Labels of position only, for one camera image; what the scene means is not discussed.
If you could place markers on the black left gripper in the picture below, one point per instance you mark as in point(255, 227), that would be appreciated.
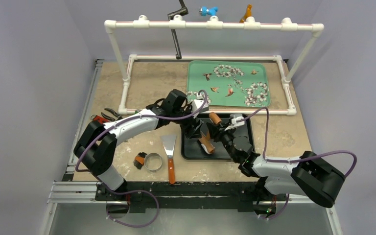
point(191, 131)

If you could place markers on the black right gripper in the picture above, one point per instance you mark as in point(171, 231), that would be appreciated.
point(220, 131)

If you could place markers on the wooden double-ended rolling pin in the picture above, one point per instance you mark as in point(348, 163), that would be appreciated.
point(207, 134)

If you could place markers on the white dough ball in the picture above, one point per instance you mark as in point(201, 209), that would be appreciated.
point(205, 149)

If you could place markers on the black baking tray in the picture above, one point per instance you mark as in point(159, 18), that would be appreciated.
point(191, 149)

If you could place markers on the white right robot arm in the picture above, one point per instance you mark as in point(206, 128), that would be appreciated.
point(307, 175)

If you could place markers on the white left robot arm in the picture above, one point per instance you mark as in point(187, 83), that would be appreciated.
point(96, 146)

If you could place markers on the green floral tray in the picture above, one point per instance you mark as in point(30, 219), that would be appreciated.
point(234, 84)

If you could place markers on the small orange black brush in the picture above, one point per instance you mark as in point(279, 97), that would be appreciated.
point(138, 161)

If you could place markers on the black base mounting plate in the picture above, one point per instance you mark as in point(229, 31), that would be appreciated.
point(240, 196)

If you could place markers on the blue plastic toy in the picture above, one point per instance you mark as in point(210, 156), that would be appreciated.
point(204, 11)

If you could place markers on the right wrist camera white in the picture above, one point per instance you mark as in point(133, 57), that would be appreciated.
point(236, 120)

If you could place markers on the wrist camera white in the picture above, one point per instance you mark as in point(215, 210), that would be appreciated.
point(236, 120)
point(199, 106)

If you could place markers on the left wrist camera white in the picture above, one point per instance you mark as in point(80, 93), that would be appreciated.
point(199, 106)

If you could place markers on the metal scraper orange handle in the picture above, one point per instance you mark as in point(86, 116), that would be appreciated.
point(169, 147)

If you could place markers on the red handled adjustable wrench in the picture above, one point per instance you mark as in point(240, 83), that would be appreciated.
point(99, 119)

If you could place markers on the white PVC pipe frame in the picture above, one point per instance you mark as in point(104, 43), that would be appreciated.
point(286, 25)

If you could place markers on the aluminium rail frame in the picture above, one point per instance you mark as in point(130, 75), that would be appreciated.
point(151, 81)

